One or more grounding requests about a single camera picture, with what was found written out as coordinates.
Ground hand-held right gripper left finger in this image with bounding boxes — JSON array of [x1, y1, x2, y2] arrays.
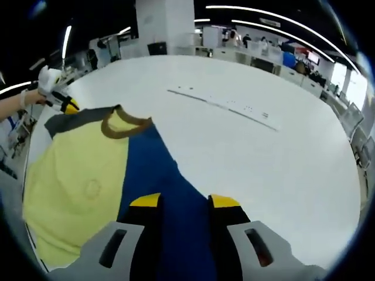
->
[[80, 192, 162, 281]]

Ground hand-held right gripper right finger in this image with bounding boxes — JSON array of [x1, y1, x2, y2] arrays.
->
[[207, 194, 296, 281]]

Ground yellow blue grey garment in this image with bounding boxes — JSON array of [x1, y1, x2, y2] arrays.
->
[[22, 104, 224, 281]]

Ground person's left hand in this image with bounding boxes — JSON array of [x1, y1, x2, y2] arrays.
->
[[25, 87, 53, 107]]

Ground white ceiling light strip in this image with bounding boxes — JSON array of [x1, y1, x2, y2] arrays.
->
[[231, 19, 294, 42], [61, 25, 73, 58], [0, 81, 32, 96], [204, 5, 335, 63]]

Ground black bin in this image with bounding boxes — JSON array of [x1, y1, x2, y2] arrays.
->
[[147, 42, 168, 56]]

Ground white square pillar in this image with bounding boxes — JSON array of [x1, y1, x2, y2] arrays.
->
[[135, 0, 196, 56]]

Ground white office chair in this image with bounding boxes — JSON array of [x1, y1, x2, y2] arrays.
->
[[339, 102, 366, 142], [353, 128, 373, 169]]

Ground blue storage bin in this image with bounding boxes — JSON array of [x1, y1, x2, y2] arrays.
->
[[282, 51, 296, 67]]

